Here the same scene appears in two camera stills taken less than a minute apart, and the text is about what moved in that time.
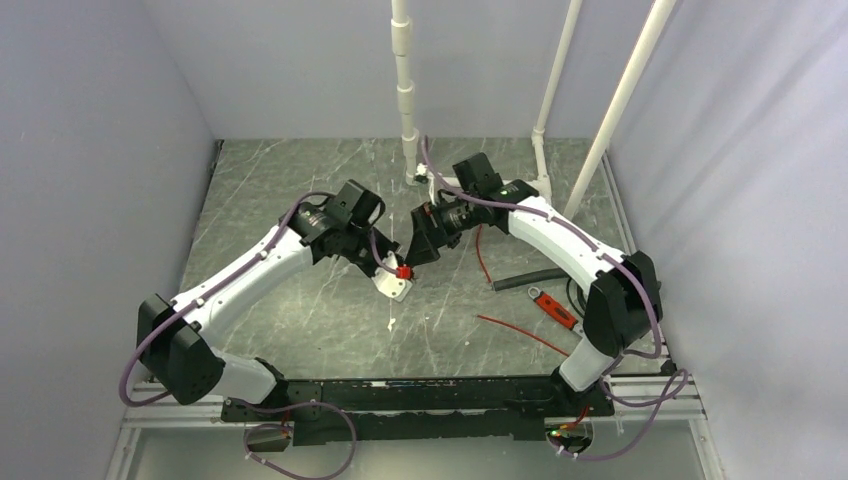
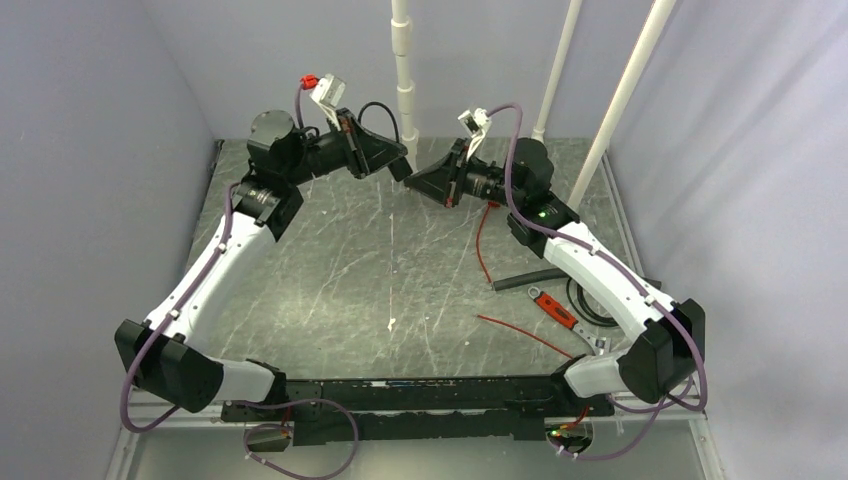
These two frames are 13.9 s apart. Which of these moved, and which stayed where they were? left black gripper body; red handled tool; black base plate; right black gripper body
Moved: left black gripper body; right black gripper body
Stayed: red handled tool; black base plate
